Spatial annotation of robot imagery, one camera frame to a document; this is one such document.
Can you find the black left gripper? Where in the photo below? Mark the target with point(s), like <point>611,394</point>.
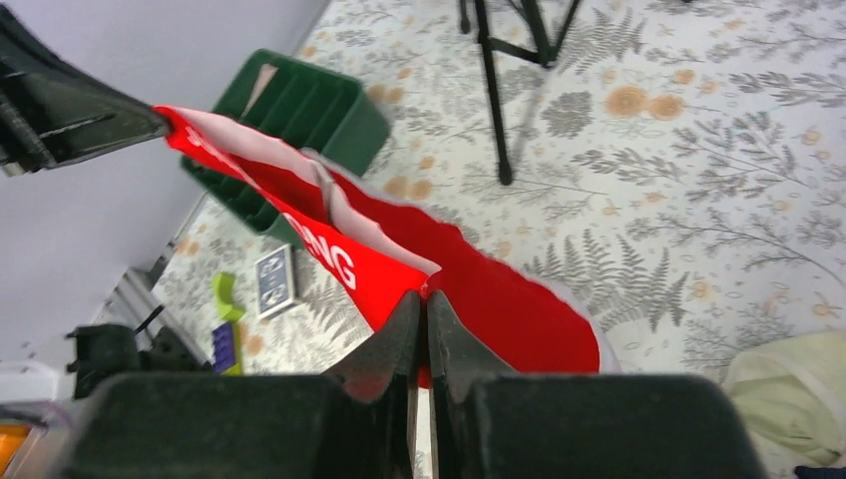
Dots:
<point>54,115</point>

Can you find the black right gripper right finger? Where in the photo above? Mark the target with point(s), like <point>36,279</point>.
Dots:
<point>491,421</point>

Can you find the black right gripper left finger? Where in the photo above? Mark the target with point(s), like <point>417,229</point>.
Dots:
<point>356,419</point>

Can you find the red underwear white trim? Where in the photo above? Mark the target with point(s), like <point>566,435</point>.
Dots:
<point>379,248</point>

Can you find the purple and green block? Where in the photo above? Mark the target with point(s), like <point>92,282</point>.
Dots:
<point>226,349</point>

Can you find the lime green plastic piece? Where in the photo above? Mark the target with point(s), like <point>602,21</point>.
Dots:
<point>222,289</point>

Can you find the blue playing card box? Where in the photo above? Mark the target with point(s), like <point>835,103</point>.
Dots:
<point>276,288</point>

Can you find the green plastic divided tray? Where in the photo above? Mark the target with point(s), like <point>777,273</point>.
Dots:
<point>306,106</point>

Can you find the pale yellow-green garment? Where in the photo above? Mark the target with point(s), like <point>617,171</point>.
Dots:
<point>790,395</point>

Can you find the floral patterned table mat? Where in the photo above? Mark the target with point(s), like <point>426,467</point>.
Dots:
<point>681,169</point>

